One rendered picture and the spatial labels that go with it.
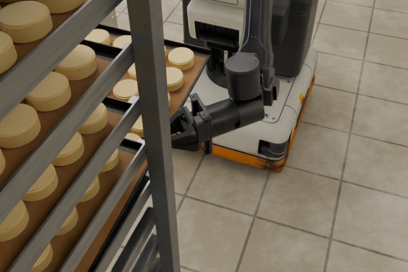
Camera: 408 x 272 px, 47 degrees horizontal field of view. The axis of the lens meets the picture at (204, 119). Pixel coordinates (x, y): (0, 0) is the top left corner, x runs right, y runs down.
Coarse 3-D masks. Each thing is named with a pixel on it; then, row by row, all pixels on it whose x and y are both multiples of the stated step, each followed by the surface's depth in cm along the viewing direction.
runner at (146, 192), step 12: (144, 180) 79; (144, 192) 74; (132, 204) 75; (144, 204) 76; (132, 216) 72; (120, 228) 69; (120, 240) 70; (108, 252) 66; (96, 264) 68; (108, 264) 67
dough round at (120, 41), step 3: (120, 36) 95; (123, 36) 95; (126, 36) 95; (129, 36) 95; (117, 39) 94; (120, 39) 94; (123, 39) 94; (126, 39) 94; (129, 39) 94; (114, 42) 94; (117, 42) 94; (120, 42) 94; (123, 42) 93; (126, 42) 93; (114, 45) 93; (117, 45) 93; (120, 45) 93
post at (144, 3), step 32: (128, 0) 52; (160, 0) 54; (160, 32) 56; (160, 64) 59; (160, 96) 62; (160, 128) 65; (160, 160) 70; (160, 192) 76; (160, 224) 82; (160, 256) 91
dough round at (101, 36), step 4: (92, 32) 96; (96, 32) 96; (100, 32) 96; (104, 32) 96; (88, 36) 95; (92, 36) 95; (96, 36) 95; (100, 36) 95; (104, 36) 95; (108, 36) 95; (92, 40) 94; (96, 40) 94; (100, 40) 94; (104, 40) 94; (108, 40) 95; (108, 44) 95
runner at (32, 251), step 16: (128, 112) 61; (128, 128) 62; (112, 144) 59; (96, 160) 56; (80, 176) 53; (96, 176) 57; (80, 192) 54; (64, 208) 51; (48, 224) 49; (32, 240) 47; (48, 240) 50; (32, 256) 48
